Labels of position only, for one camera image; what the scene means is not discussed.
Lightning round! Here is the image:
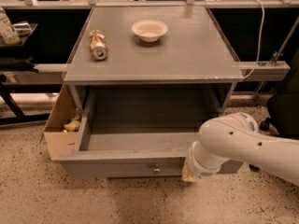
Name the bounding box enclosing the yellow foam padded gripper finger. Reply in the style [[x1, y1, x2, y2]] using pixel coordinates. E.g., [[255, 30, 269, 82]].
[[181, 161, 199, 182]]

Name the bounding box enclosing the grey top drawer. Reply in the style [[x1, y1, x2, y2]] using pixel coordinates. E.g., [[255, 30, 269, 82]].
[[57, 87, 244, 179]]

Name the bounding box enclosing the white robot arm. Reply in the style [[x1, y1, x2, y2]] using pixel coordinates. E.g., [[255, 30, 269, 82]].
[[182, 112, 299, 186]]

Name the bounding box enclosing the round metal drawer knob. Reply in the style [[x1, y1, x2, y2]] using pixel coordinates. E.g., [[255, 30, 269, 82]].
[[152, 164, 161, 175]]

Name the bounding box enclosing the grey drawer cabinet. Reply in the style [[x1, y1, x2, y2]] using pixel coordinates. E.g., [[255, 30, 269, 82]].
[[61, 5, 246, 117]]

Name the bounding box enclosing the black office chair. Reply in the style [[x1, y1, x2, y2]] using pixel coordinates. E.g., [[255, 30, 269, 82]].
[[249, 49, 299, 173]]

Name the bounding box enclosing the yellow item in box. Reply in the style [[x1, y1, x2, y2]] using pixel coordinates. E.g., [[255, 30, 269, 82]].
[[64, 120, 80, 132]]

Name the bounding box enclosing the open cardboard box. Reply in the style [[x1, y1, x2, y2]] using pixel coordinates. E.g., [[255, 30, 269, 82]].
[[43, 85, 81, 161]]

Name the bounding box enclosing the white paper bowl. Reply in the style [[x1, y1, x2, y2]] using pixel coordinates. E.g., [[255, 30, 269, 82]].
[[132, 20, 168, 43]]

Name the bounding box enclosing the crushed golden drink can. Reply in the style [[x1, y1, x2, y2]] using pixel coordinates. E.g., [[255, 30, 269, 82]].
[[89, 30, 108, 61]]

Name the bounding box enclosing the black side table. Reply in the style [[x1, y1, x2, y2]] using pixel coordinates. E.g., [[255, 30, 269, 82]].
[[0, 23, 52, 126]]

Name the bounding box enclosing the shiny foil packet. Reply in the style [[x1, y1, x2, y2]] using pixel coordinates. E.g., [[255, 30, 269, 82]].
[[13, 21, 32, 36]]

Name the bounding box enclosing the green label plastic bottle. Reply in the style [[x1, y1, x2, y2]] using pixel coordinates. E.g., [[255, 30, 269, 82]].
[[0, 7, 21, 45]]

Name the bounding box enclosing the white hanging cable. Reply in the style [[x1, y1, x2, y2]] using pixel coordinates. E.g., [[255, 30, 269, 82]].
[[243, 0, 266, 80]]

